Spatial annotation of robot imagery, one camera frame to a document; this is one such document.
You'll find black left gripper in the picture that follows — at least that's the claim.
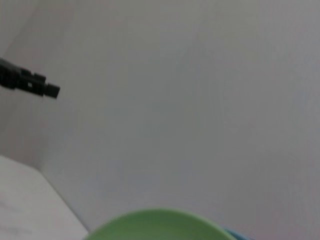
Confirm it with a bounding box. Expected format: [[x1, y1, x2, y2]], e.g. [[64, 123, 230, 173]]
[[0, 56, 61, 100]]

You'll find green plastic plate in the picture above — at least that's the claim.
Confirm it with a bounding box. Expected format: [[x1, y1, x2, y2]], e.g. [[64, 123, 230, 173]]
[[82, 207, 241, 240]]

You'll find cyan plastic plate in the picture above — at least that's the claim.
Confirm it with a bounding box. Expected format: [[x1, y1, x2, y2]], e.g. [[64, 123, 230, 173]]
[[223, 227, 245, 240]]

